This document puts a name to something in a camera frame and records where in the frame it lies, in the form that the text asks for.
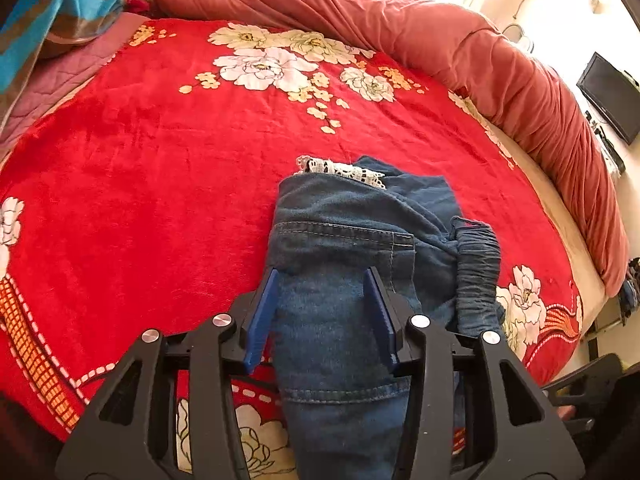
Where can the black flat screen television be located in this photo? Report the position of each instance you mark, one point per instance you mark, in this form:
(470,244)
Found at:
(610,95)

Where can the rust red quilt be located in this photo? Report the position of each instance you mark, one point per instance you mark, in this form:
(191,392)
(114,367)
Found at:
(400,10)

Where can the blue denim pants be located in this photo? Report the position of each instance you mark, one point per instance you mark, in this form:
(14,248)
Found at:
(340,240)

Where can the dark blue cloth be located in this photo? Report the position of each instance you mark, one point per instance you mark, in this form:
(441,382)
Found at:
(631,290)

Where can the black chair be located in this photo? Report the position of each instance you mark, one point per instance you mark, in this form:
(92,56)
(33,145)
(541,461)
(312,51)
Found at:
(595,370)

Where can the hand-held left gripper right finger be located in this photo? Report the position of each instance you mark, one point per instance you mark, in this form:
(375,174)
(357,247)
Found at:
(382,320)

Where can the blue brown striped towel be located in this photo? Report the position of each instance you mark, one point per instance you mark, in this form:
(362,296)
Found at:
(50,10)

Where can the red floral blanket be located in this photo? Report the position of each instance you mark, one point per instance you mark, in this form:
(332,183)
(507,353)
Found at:
(150,160)

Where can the pink quilted cloth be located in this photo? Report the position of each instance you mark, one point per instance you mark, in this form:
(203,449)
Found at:
(75,70)

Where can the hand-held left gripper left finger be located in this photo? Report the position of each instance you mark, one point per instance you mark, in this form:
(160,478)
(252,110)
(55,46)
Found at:
(262,320)

